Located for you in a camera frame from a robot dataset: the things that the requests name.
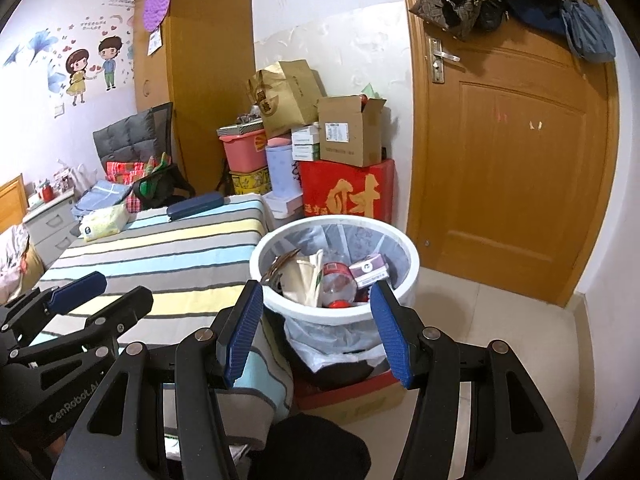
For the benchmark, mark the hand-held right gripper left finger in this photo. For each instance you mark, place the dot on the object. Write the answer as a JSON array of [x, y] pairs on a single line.
[[242, 330]]

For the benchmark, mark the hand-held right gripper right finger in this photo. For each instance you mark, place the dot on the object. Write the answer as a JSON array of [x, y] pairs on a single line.
[[395, 340]]

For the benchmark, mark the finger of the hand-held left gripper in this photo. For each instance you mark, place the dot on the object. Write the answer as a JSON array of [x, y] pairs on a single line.
[[80, 290], [130, 305]]

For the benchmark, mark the brown paper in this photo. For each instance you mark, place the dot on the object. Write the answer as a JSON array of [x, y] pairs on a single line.
[[277, 270]]

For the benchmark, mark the mauve small box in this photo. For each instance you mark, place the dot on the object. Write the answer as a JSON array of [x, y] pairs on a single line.
[[370, 270]]

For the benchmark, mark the white plastic bin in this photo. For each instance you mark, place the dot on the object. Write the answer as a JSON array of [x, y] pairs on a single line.
[[325, 313]]

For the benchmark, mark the beige paper bag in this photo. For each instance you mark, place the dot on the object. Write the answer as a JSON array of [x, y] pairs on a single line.
[[305, 280]]

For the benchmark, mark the yellow bed sheet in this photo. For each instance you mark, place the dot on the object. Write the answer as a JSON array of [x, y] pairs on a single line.
[[32, 265]]

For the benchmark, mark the grey drawer cabinet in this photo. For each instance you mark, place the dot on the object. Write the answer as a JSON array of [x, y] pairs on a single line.
[[50, 230]]

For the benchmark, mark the green tissue pack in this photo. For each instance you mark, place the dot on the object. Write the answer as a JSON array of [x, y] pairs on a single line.
[[107, 222]]

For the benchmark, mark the floral quilt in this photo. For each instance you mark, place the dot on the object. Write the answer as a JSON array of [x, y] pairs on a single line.
[[12, 255]]

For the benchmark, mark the blue plaid folded cloth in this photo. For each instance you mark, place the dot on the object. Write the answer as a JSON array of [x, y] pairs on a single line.
[[100, 195]]

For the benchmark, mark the small red bottle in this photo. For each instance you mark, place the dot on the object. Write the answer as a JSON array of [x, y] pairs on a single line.
[[47, 192]]

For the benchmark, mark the wooden bed headboard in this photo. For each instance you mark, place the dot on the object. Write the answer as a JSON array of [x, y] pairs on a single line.
[[12, 205]]

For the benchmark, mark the translucent bin liner bag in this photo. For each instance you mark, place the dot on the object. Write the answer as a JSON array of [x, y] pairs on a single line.
[[350, 240]]

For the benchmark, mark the dark blue glasses case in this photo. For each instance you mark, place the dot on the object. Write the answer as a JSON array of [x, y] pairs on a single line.
[[195, 206]]

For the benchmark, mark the red plaid bag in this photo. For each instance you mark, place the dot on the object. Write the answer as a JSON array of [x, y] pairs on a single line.
[[122, 170]]

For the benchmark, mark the white flat box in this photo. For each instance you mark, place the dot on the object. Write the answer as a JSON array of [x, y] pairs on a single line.
[[282, 205]]

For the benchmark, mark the dark round object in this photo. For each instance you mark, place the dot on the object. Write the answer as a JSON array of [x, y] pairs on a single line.
[[315, 450]]

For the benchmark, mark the yellow patterned box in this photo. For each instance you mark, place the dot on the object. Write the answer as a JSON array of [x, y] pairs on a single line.
[[250, 180]]

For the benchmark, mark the red gift box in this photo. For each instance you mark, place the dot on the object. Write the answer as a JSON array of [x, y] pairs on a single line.
[[345, 195]]

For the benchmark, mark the grey padded chair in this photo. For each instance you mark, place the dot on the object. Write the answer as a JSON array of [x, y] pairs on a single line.
[[130, 135]]

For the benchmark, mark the light blue cylinder box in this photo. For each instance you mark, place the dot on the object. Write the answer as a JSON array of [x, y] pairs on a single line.
[[282, 170]]

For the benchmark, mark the pink plastic storage box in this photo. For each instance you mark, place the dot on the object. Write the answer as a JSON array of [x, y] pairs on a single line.
[[245, 152]]

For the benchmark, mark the white small box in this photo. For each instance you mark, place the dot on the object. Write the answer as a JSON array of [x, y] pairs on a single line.
[[305, 134], [305, 152]]

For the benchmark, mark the flat patterned box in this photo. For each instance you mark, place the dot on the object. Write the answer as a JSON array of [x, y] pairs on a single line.
[[240, 129]]

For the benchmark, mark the wooden door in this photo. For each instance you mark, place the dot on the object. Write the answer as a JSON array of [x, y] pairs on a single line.
[[500, 160]]

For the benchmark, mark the open cardboard box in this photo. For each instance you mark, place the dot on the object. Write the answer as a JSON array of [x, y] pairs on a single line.
[[345, 135]]

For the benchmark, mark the wooden wardrobe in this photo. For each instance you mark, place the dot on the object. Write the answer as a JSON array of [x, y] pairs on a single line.
[[210, 85]]

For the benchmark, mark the gold paper bag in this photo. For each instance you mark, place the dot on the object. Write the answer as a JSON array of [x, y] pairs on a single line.
[[290, 100]]

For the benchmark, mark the white paper tag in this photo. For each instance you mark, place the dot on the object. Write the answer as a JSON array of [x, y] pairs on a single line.
[[154, 41]]

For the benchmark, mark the small black bag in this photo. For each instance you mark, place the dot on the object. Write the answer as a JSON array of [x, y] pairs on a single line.
[[490, 10]]

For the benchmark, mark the denim blue bag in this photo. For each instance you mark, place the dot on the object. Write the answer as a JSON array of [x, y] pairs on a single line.
[[587, 30]]

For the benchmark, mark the white wall switch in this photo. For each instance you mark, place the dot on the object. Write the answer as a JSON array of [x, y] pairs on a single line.
[[59, 110]]

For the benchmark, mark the cartoon couple wall sticker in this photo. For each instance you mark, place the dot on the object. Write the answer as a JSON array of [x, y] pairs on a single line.
[[77, 72]]

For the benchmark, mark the blue flower wall sticker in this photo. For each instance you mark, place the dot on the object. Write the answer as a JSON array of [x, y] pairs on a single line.
[[42, 42]]

